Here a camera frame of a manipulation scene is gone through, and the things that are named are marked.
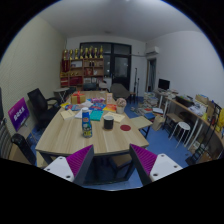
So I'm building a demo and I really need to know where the yellow gift box red ribbon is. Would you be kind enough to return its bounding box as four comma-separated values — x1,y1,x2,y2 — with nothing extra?
70,90,87,105

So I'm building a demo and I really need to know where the pink package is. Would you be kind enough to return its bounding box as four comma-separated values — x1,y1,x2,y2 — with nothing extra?
90,96,106,104

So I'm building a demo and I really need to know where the stack of books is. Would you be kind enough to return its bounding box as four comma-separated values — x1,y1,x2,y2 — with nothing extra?
139,92,159,116

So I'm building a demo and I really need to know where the wooden shelf unit with trophies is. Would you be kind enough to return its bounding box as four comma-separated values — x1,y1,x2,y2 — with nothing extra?
59,45,105,88

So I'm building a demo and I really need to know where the black office chair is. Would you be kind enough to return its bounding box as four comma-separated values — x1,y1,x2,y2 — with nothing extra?
26,87,61,129

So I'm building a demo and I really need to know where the small wooden side table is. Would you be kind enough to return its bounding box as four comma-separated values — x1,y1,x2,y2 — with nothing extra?
129,115,154,139

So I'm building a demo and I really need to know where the black metal rack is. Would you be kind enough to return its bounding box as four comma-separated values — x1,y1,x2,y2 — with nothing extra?
191,101,223,166

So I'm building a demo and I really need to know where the beige notebook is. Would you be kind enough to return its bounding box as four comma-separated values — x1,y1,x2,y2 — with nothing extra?
59,109,76,121

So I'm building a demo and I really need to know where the brown chair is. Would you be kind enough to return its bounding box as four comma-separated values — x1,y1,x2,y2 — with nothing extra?
109,83,132,100

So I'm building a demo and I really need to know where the blue colourful book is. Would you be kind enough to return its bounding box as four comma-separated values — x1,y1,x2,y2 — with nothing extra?
88,103,104,112
64,103,83,112

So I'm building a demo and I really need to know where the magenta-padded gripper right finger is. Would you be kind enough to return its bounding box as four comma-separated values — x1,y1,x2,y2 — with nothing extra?
129,143,184,186

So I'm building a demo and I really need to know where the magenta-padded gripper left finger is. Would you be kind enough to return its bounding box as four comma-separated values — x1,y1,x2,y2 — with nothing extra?
43,144,95,186

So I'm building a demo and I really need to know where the beige booklet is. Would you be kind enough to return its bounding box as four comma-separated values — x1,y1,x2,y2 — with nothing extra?
103,111,126,124

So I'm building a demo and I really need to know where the white printed book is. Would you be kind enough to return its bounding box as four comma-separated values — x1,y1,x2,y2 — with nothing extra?
74,108,93,120

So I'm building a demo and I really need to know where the dark glass double door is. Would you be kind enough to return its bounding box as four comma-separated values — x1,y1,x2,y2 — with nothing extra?
79,42,133,91

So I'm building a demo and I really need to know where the orange book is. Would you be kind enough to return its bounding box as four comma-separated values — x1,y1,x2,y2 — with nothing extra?
102,103,118,113

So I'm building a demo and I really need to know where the white round stool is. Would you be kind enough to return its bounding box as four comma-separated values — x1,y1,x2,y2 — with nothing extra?
169,121,191,148

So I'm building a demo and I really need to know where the brown wooden stool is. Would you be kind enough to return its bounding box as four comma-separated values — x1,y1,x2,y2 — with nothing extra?
163,112,183,138

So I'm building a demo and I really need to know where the brown paper bag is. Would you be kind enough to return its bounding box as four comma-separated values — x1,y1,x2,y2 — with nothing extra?
152,114,167,132

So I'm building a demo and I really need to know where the black microphone stand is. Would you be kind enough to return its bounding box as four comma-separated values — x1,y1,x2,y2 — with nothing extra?
132,67,141,98

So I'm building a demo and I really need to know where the purple sign board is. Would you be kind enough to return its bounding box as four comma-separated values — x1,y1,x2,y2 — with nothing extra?
7,97,31,132

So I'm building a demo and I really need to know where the orange and white carton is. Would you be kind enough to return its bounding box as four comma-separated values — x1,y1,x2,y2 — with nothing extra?
105,92,114,105

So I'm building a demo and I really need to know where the blue drink bottle white cap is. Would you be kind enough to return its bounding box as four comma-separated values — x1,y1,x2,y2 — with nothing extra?
81,107,93,139

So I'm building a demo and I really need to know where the black computer monitor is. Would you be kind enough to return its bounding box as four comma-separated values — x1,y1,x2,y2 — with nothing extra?
157,78,171,91

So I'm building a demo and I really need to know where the teal notebook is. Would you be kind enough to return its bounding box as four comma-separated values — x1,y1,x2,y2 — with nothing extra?
89,110,104,122

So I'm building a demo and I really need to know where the black mesh chair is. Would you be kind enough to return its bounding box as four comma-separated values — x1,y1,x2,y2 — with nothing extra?
0,118,38,166

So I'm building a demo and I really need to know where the small round table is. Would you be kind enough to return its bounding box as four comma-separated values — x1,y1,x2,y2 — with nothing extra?
53,87,70,104

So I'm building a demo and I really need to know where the white air conditioner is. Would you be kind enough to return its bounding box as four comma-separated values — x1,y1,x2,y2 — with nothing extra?
145,46,161,57

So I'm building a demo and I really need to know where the long cluttered wooden desk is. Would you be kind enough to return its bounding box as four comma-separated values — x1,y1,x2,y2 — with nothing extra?
156,89,224,158

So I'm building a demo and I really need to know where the black mug white inside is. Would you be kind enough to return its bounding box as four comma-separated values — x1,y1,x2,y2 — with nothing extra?
103,114,115,130

